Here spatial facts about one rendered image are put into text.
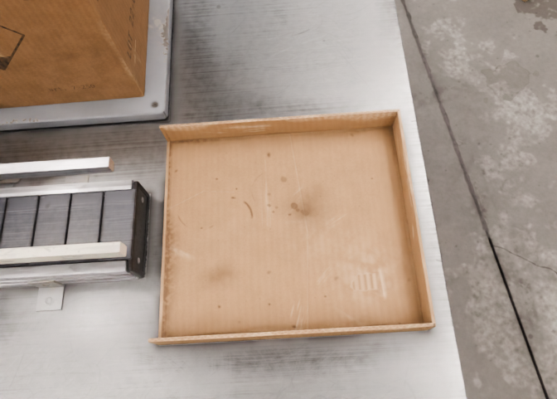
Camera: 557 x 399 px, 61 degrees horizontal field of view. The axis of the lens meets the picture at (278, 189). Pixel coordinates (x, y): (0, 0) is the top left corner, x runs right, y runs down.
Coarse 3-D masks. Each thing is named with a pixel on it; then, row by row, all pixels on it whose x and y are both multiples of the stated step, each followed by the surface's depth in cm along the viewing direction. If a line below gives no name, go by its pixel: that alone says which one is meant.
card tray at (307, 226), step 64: (192, 128) 60; (256, 128) 60; (320, 128) 61; (384, 128) 62; (192, 192) 60; (256, 192) 59; (320, 192) 59; (384, 192) 58; (192, 256) 57; (256, 256) 56; (320, 256) 56; (384, 256) 55; (192, 320) 54; (256, 320) 53; (320, 320) 53; (384, 320) 53
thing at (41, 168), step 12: (0, 168) 48; (12, 168) 48; (24, 168) 48; (36, 168) 48; (48, 168) 48; (60, 168) 47; (72, 168) 47; (84, 168) 47; (96, 168) 48; (108, 168) 48
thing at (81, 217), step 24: (96, 192) 55; (120, 192) 55; (0, 216) 55; (24, 216) 55; (48, 216) 55; (72, 216) 54; (96, 216) 54; (120, 216) 54; (0, 240) 54; (24, 240) 54; (48, 240) 53; (72, 240) 53; (96, 240) 53; (120, 240) 53; (24, 264) 52; (48, 264) 53
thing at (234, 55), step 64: (192, 0) 72; (256, 0) 71; (320, 0) 71; (384, 0) 70; (192, 64) 68; (256, 64) 67; (320, 64) 66; (384, 64) 66; (64, 128) 65; (128, 128) 64; (0, 320) 55; (64, 320) 55; (128, 320) 55; (448, 320) 53; (0, 384) 53; (64, 384) 52; (128, 384) 52; (192, 384) 52; (256, 384) 51; (320, 384) 51; (384, 384) 51; (448, 384) 50
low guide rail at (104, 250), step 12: (0, 252) 49; (12, 252) 49; (24, 252) 49; (36, 252) 49; (48, 252) 49; (60, 252) 49; (72, 252) 49; (84, 252) 49; (96, 252) 49; (108, 252) 49; (120, 252) 49; (0, 264) 51
